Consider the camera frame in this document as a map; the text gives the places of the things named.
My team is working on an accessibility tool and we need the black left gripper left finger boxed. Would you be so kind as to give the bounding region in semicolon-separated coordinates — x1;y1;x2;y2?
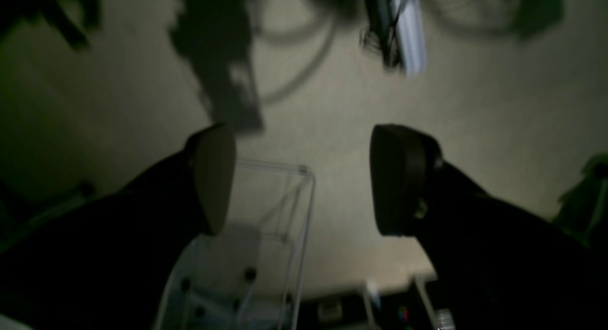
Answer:
0;124;237;330

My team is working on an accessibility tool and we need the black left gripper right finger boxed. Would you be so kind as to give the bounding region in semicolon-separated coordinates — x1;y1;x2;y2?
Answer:
370;124;607;330

